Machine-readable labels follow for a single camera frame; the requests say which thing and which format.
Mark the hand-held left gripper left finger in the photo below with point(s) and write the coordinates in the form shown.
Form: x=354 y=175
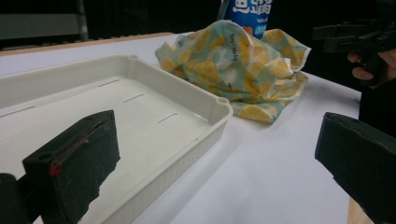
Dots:
x=77 y=161

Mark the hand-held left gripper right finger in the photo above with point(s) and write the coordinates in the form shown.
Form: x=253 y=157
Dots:
x=361 y=161

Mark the white plastic tray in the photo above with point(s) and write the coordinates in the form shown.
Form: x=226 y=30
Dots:
x=146 y=124

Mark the blue snack bag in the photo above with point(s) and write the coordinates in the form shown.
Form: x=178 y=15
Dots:
x=252 y=15

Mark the lemon print wrapper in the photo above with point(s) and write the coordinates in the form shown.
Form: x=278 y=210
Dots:
x=236 y=68

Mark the grey metal shelf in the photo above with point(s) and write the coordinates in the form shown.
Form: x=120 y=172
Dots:
x=40 y=21

